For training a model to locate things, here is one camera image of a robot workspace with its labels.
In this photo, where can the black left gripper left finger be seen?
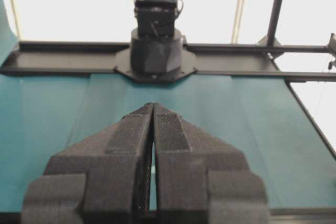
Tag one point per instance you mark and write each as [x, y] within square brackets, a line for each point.
[104, 178]

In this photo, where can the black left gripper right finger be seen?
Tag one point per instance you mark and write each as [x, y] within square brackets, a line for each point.
[202, 179]

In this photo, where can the black metal frame rail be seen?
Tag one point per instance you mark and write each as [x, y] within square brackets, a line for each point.
[137, 60]

